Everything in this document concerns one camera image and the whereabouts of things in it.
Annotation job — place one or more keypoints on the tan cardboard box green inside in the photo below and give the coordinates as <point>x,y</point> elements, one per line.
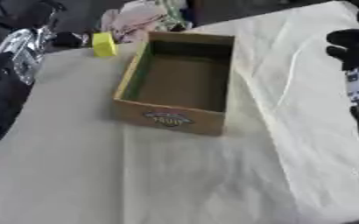
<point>169,118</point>

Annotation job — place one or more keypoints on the green white checked cloth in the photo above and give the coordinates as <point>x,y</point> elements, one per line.
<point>173,16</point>

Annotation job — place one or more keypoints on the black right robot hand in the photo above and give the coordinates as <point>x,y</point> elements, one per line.
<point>352,46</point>

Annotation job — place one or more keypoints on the yellow rectangular block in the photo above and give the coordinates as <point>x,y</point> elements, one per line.
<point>104,44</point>

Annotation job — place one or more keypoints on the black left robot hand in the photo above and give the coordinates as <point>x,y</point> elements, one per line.
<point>67,40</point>

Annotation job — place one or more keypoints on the pale pink crumpled cloth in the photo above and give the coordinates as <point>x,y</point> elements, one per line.
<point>131,20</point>

